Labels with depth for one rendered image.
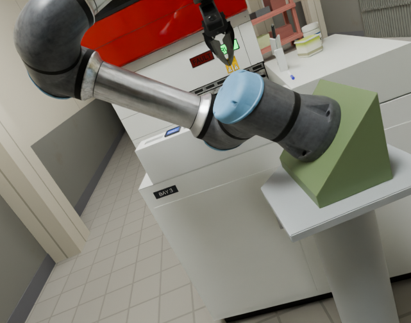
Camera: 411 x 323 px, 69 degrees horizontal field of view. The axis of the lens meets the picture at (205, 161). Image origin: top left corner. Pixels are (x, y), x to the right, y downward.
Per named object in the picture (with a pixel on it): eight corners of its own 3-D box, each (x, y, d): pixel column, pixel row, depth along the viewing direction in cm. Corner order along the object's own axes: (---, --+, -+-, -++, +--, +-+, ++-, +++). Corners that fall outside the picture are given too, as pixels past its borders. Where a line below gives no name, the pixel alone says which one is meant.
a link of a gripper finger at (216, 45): (229, 63, 98) (218, 35, 95) (229, 66, 93) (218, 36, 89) (220, 67, 99) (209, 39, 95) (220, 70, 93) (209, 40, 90)
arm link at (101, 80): (260, 145, 70) (4, 59, 56) (234, 159, 83) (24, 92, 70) (268, 100, 73) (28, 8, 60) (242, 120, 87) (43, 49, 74)
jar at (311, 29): (304, 49, 138) (299, 27, 135) (320, 42, 137) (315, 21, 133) (309, 50, 132) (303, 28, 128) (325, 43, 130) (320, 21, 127)
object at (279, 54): (277, 70, 121) (267, 38, 116) (286, 66, 120) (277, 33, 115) (279, 73, 116) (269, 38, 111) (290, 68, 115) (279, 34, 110)
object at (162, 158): (157, 172, 116) (140, 141, 111) (297, 122, 105) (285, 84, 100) (152, 184, 108) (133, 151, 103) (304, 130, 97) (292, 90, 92)
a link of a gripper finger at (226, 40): (238, 59, 98) (228, 31, 94) (239, 62, 92) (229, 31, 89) (229, 63, 98) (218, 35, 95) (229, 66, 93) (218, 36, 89)
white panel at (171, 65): (134, 143, 172) (99, 77, 157) (272, 89, 156) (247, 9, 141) (133, 145, 169) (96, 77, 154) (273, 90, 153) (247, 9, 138)
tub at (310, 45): (297, 58, 126) (293, 42, 124) (313, 50, 127) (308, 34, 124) (308, 57, 119) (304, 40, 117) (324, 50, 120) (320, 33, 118)
